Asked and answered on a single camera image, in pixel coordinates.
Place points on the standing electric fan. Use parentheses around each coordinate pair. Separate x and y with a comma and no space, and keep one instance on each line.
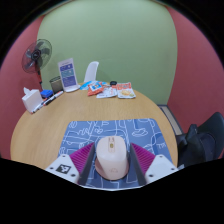
(36,56)

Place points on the blue whiteboard eraser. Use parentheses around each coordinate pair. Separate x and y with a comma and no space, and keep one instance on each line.
(46,94)

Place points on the blue snack packet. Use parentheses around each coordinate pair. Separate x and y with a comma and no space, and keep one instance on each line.
(85,85)

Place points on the orange and white snack packet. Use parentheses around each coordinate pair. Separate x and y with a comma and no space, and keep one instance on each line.
(125,90)

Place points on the small black round object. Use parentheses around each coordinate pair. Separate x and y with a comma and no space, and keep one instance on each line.
(113,82)

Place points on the whiteboard marker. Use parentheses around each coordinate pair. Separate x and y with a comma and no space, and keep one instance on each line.
(53,97)
(40,106)

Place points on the cream computer mouse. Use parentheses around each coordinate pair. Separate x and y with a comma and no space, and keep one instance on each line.
(111,158)

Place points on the white plastic chair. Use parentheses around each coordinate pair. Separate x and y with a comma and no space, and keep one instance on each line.
(91,71)

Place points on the acrylic sign stand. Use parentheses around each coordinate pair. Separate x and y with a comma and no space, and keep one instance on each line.
(68,75)

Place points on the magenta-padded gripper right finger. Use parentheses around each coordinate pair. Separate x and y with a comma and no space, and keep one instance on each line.
(145,159)

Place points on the black office chair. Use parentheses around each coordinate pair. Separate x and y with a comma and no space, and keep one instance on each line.
(213,133)

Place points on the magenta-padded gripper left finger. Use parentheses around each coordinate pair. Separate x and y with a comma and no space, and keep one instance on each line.
(81,158)

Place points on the blue patterned mouse pad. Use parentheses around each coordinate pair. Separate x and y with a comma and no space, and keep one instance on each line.
(110,128)

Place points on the black bag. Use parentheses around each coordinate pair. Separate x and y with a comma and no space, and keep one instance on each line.
(191,146)

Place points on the white tissue box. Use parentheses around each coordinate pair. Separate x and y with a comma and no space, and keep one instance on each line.
(31,100)

